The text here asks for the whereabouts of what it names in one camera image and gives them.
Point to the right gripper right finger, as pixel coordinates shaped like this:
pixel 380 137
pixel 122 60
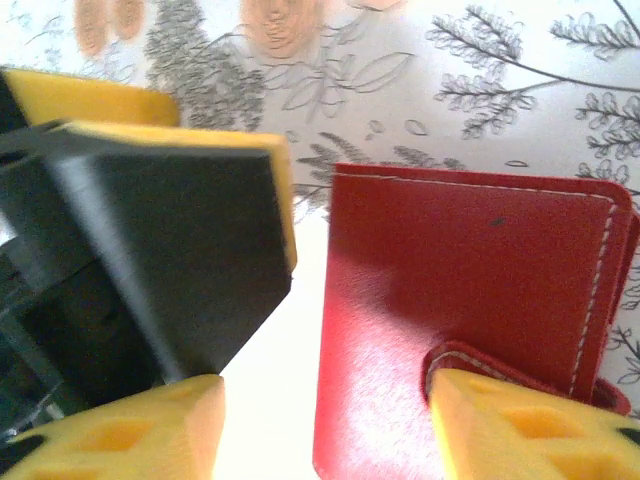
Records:
pixel 540 435

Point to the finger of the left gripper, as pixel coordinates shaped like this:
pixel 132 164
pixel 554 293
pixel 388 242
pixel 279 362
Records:
pixel 90 102
pixel 190 240

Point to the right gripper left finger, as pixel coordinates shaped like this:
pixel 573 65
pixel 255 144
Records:
pixel 125 435

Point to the red leather card holder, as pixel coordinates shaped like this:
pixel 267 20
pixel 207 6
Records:
pixel 450 260

